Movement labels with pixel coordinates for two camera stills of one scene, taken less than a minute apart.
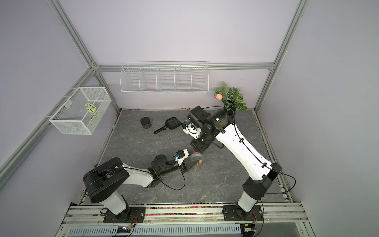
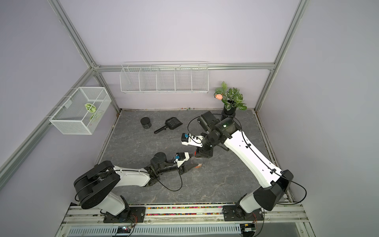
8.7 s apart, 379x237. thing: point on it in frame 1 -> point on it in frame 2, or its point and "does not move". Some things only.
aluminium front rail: x=280 y=219 does not move
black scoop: x=171 y=123 does not move
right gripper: x=197 y=146 -> x=201 y=151
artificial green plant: x=232 y=98 does not move
